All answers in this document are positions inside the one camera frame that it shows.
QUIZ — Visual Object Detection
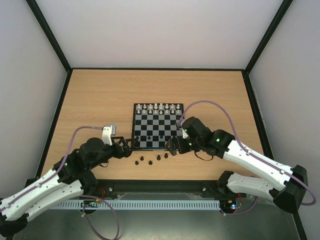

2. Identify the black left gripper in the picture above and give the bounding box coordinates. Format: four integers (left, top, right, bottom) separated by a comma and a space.
88, 136, 139, 170

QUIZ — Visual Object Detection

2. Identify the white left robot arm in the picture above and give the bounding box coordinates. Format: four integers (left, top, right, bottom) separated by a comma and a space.
0, 137, 137, 237

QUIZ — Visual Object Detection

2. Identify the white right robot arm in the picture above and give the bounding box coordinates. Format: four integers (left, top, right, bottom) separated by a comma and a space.
165, 117, 308, 214

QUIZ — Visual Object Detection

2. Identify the black and silver chessboard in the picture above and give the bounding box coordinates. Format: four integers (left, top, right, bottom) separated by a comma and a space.
132, 102, 184, 151

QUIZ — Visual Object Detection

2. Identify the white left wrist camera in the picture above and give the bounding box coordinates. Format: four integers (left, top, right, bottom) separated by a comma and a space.
101, 124, 117, 146

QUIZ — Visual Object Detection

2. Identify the black aluminium front rail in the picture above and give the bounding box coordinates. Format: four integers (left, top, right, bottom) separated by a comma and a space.
94, 178, 291, 201

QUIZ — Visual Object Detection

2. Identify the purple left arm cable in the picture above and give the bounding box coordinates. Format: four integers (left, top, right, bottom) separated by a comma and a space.
0, 125, 121, 240

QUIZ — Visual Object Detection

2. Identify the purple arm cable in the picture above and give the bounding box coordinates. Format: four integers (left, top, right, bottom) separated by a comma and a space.
0, 125, 121, 240
177, 100, 318, 217

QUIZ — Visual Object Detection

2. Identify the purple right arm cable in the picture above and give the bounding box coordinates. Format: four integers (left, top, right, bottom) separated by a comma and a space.
177, 100, 318, 217

